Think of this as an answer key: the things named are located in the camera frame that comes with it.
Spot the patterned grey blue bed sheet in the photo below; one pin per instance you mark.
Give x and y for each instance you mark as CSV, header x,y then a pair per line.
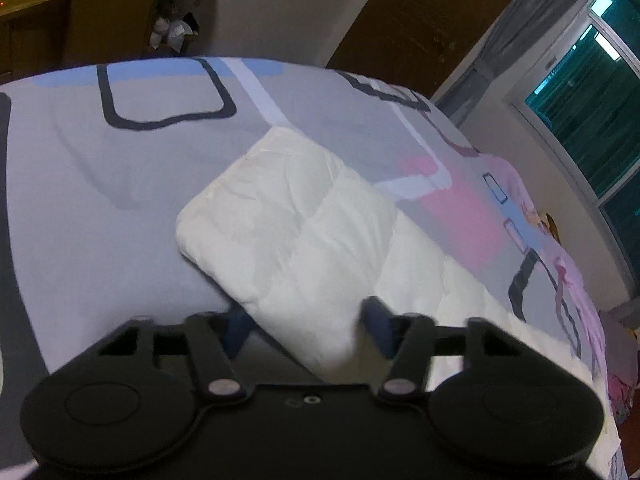
x,y
125,170

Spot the yellow printed pillow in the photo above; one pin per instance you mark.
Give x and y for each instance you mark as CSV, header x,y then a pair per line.
x,y
551,224

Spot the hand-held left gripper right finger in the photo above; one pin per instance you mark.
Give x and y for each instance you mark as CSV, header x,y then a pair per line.
x,y
376,321

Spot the sliding glass window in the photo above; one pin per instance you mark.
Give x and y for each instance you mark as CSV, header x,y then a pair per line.
x,y
585,110

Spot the white plastic bags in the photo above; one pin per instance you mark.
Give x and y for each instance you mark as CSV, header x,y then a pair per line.
x,y
172,27

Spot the wooden desk cabinet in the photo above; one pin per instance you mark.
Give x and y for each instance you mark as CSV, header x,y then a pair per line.
x,y
85,25

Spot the pink printed blanket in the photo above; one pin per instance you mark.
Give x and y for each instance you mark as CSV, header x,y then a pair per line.
x,y
575,280

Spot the grey curtain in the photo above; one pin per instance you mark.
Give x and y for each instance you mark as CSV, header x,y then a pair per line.
x,y
520,25

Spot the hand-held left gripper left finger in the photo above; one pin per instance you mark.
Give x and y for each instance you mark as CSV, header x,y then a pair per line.
x,y
236,331

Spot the brown wooden door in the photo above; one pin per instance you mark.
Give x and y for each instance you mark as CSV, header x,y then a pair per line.
x,y
430,15

